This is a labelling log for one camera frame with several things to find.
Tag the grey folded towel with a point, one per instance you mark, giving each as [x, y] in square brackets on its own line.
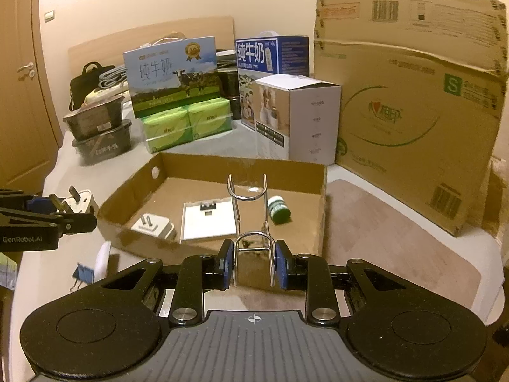
[113, 75]

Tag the green tissue pack bundle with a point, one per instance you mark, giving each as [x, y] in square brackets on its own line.
[187, 125]

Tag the blue binder clip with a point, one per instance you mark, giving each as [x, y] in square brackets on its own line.
[83, 274]

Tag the shallow cardboard tray box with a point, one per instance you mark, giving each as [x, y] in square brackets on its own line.
[199, 175]

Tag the wall light switch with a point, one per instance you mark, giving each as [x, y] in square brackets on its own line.
[49, 16]

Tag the patterned cloth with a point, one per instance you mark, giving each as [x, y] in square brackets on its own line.
[8, 270]

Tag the white humidifier product box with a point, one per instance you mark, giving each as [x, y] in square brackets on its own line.
[310, 123]

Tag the blue milk carton box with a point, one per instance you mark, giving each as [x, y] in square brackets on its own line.
[270, 55]

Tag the beige three-pin plug adapter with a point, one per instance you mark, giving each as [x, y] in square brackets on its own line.
[81, 203]

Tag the wooden headboard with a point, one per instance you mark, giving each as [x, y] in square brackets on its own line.
[103, 47]

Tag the large cardboard box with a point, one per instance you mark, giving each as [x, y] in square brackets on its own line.
[405, 119]

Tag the green cow milk box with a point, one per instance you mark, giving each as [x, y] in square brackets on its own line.
[171, 75]

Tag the green white small jar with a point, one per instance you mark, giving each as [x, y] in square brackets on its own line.
[280, 211]

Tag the wooden room door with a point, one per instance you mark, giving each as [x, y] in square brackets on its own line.
[24, 119]

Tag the white two-pin plug adapter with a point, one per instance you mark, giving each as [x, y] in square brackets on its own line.
[153, 227]

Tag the white square switch panel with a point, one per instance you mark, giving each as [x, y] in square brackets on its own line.
[206, 223]

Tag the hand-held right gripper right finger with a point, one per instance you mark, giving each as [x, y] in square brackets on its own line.
[283, 264]

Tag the black bag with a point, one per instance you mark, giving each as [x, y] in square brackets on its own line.
[85, 83]

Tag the black instant meal tub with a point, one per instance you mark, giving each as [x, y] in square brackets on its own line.
[103, 145]
[95, 121]

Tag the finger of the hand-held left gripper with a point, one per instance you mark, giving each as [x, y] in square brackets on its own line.
[75, 223]
[39, 203]

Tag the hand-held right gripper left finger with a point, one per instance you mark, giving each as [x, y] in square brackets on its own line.
[227, 264]

